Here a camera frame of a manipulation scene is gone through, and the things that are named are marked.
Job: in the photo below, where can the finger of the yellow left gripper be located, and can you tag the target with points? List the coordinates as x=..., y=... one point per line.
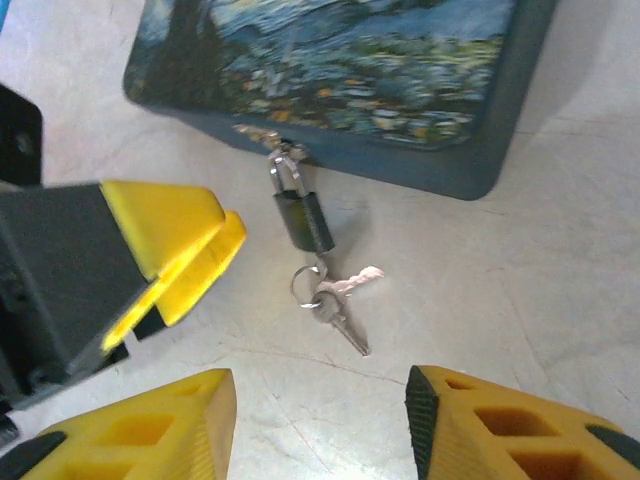
x=160, y=220
x=210, y=265

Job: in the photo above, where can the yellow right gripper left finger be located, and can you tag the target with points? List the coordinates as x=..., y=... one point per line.
x=150, y=440

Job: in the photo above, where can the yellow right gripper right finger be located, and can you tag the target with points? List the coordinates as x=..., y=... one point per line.
x=500, y=435

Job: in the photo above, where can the small black padlock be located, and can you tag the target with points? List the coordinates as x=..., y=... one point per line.
x=302, y=222

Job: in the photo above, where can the Starry Night print tin box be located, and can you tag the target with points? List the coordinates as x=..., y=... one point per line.
x=350, y=60

